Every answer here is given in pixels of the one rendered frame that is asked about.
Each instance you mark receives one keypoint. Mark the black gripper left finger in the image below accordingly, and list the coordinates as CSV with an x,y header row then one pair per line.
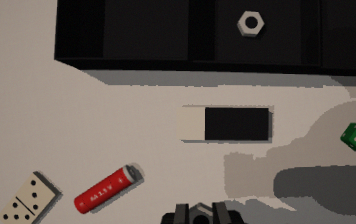
x,y
181,215

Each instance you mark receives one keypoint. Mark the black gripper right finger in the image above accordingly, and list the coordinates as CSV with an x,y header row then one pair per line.
x,y
221,216

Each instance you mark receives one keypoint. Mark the green die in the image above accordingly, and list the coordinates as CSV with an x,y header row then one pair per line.
x,y
349,136

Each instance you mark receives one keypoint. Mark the black rack of three bins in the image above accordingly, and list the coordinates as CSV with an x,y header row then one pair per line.
x,y
294,31

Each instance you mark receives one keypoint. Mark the red aa battery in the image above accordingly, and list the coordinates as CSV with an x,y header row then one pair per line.
x,y
105,189

